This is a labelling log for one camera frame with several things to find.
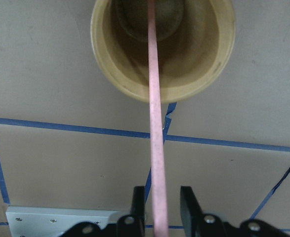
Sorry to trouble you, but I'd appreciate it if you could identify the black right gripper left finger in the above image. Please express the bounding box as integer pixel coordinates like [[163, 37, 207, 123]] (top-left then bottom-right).
[[116, 186, 145, 237]]

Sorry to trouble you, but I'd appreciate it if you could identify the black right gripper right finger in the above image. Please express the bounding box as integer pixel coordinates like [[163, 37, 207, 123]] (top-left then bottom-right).
[[180, 186, 226, 237]]

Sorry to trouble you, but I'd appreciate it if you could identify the tan bamboo cylinder holder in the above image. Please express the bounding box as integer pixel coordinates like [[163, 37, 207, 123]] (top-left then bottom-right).
[[90, 0, 235, 103]]

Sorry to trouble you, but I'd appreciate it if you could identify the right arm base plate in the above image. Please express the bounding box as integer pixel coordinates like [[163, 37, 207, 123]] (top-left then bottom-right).
[[6, 206, 128, 237]]

